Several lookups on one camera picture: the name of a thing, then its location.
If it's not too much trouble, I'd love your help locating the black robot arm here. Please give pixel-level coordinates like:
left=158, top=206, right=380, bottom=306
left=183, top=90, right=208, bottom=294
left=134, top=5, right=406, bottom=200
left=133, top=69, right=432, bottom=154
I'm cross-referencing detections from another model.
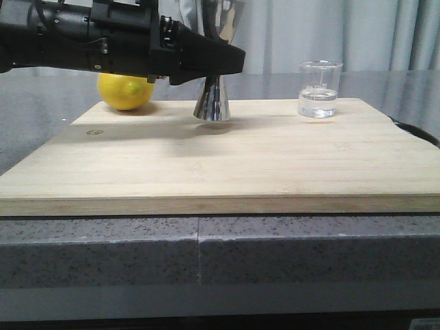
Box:
left=1, top=1, right=245, bottom=85

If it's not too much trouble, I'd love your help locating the wooden cutting board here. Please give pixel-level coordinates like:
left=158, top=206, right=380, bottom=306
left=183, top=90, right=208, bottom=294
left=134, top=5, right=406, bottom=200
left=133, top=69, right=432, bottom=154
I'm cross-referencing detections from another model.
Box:
left=1, top=98, right=439, bottom=216

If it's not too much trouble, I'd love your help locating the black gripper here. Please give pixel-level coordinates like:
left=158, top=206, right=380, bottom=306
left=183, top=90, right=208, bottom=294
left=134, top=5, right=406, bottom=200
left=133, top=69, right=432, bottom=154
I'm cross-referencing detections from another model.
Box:
left=89, top=1, right=245, bottom=85

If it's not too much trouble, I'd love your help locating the steel double jigger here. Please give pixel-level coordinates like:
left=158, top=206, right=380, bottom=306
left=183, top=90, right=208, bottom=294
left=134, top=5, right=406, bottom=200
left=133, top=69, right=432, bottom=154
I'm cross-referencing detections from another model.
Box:
left=193, top=1, right=245, bottom=122

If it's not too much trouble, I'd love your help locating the grey curtain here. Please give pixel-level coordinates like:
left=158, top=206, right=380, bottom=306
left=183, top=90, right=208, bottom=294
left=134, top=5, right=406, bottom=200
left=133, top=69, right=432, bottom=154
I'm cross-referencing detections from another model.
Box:
left=233, top=1, right=439, bottom=74

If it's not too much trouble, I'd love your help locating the yellow lemon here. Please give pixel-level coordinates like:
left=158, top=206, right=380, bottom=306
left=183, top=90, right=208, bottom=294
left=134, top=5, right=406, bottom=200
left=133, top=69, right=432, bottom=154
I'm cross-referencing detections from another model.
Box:
left=97, top=73, right=154, bottom=111

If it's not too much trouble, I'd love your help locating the glass measuring beaker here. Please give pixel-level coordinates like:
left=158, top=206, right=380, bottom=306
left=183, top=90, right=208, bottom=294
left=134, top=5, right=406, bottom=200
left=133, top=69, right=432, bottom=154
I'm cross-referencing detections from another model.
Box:
left=298, top=60, right=343, bottom=118

